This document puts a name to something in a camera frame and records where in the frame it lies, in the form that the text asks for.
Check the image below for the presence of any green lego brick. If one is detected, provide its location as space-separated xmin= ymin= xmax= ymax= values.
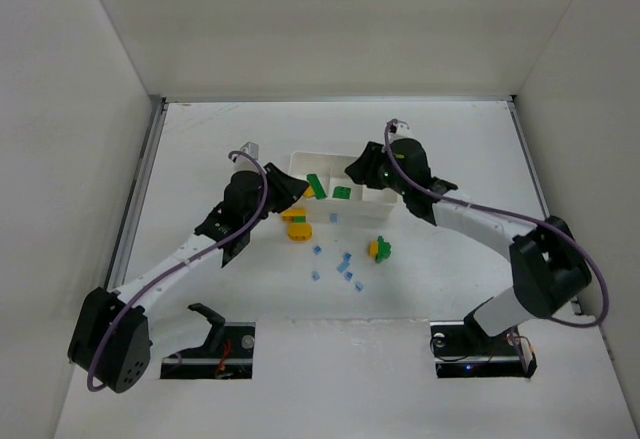
xmin=332 ymin=186 xmax=352 ymax=200

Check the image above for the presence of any green long lego piece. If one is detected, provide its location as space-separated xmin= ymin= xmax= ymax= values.
xmin=306 ymin=173 xmax=327 ymax=200

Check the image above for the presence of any yellow green lego cluster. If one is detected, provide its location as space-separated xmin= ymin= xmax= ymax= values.
xmin=368 ymin=236 xmax=392 ymax=263

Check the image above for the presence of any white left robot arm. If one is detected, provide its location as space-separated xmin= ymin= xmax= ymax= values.
xmin=67 ymin=163 xmax=309 ymax=393

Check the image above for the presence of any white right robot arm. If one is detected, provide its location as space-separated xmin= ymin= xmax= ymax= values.
xmin=345 ymin=138 xmax=591 ymax=344

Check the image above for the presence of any yellow rounded lego brick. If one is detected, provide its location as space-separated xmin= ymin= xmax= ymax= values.
xmin=287 ymin=222 xmax=313 ymax=242

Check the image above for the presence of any white three-compartment container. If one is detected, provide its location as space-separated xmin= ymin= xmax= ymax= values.
xmin=288 ymin=151 xmax=398 ymax=222

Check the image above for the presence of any small blue lego pair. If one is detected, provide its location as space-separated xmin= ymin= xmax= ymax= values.
xmin=336 ymin=253 xmax=351 ymax=273

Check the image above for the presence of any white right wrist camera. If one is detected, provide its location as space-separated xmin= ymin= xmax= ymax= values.
xmin=389 ymin=119 xmax=413 ymax=138

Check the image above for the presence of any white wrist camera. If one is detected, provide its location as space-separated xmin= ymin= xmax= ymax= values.
xmin=389 ymin=119 xmax=413 ymax=138
xmin=241 ymin=141 xmax=259 ymax=159

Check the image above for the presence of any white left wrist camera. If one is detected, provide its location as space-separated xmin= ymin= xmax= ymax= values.
xmin=241 ymin=141 xmax=259 ymax=159

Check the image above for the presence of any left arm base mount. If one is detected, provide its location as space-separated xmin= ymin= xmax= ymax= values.
xmin=160 ymin=303 xmax=256 ymax=380

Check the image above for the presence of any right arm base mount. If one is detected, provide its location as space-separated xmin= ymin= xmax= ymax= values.
xmin=429 ymin=308 xmax=538 ymax=379

